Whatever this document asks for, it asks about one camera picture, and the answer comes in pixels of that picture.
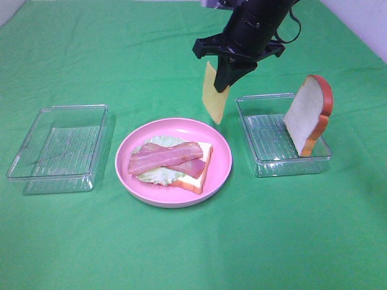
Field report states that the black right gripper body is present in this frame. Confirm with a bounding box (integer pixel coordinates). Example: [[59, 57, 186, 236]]
[[193, 8, 286, 63]]

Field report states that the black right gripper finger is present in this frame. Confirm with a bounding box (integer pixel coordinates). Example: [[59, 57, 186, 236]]
[[214, 56, 258, 93]]

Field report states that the yellow toy cheese slice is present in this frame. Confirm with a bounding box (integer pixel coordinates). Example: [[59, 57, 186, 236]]
[[202, 62, 230, 124]]

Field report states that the toy bread slice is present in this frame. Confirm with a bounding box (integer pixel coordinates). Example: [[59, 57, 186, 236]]
[[284, 74, 334, 157], [169, 142, 213, 195]]

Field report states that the toy bacon strip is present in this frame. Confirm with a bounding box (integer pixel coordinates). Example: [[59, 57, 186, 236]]
[[166, 158, 206, 179], [128, 141, 203, 175]]

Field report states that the toy lettuce leaf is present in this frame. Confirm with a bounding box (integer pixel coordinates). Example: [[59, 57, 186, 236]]
[[132, 135, 186, 185]]

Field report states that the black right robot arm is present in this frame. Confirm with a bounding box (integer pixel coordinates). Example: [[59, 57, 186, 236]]
[[193, 0, 300, 92]]

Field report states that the right clear plastic tray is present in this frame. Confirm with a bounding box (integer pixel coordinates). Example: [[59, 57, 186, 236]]
[[235, 93, 332, 177]]

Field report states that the clear plastic tray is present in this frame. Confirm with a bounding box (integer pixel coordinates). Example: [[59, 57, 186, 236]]
[[7, 105, 108, 195], [235, 93, 332, 177]]

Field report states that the pink round plate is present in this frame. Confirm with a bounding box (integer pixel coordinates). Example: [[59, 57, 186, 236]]
[[115, 118, 233, 208]]

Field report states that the left clear plastic tray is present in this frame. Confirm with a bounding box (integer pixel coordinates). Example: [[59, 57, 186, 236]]
[[7, 105, 108, 195]]

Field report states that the green tablecloth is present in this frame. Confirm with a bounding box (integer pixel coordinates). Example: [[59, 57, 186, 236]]
[[1, 1, 386, 289]]

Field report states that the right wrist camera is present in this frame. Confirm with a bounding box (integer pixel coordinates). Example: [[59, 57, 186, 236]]
[[200, 0, 240, 10]]

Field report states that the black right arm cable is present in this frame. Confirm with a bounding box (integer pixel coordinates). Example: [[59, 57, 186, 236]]
[[273, 7, 302, 45]]

